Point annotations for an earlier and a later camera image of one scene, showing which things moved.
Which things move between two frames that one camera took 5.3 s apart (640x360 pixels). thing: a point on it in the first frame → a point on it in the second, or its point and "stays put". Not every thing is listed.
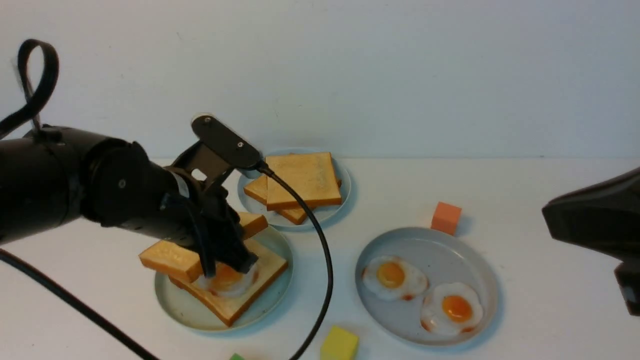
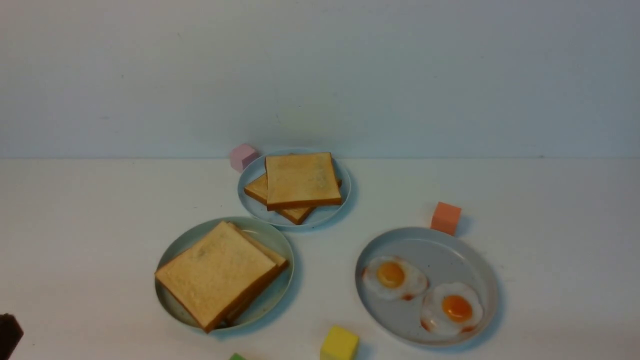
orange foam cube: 446,218 stays put
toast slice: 183,260 → 214,277
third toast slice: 313,177 stays put
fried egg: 450,309 stays put
